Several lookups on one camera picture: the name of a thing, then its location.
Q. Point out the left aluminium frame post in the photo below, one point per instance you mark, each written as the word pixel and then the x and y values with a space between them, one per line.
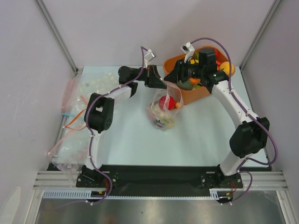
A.
pixel 56 34

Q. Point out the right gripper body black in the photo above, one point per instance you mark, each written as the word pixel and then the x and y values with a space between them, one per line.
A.
pixel 181 71

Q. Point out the red apple toy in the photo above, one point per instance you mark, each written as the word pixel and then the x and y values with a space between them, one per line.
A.
pixel 169 103

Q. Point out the clear zip top bag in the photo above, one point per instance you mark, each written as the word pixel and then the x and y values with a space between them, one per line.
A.
pixel 171 90

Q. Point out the cauliflower toy white green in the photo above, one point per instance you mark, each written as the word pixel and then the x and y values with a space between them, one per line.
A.
pixel 161 115

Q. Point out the orange plastic food bin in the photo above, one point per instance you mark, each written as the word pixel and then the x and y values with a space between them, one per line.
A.
pixel 201 92

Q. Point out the yellow peach toy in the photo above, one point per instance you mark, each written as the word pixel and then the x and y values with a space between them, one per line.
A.
pixel 225 66

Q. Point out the orange tangerine toy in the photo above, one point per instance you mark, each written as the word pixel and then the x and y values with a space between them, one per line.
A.
pixel 194 81

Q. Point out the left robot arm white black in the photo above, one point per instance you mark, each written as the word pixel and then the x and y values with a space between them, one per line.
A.
pixel 100 109

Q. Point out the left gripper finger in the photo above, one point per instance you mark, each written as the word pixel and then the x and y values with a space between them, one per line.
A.
pixel 158 81
pixel 148 82

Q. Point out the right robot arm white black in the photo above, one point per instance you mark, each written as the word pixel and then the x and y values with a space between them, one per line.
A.
pixel 251 131

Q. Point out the white cable duct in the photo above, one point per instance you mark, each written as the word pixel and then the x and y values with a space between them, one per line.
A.
pixel 94 195

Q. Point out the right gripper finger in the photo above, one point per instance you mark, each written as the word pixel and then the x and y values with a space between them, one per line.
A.
pixel 174 72
pixel 179 79

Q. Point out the aluminium front rail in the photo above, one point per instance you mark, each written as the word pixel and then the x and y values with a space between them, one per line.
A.
pixel 264 181

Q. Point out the blue cable tie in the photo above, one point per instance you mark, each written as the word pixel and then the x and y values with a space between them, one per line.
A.
pixel 69 115

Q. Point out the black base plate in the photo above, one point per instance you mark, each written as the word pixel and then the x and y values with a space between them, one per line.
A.
pixel 156 178

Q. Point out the dark chestnut toy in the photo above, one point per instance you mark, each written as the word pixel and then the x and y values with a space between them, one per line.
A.
pixel 157 123

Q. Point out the right aluminium frame post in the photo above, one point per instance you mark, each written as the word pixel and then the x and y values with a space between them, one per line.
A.
pixel 269 16

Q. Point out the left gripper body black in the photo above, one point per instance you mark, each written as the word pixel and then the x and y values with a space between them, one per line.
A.
pixel 152 79

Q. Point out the green cantaloupe toy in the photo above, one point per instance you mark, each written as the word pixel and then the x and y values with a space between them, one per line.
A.
pixel 187 86

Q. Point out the aluminium frame post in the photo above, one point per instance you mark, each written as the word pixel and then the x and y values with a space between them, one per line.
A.
pixel 56 34
pixel 269 16

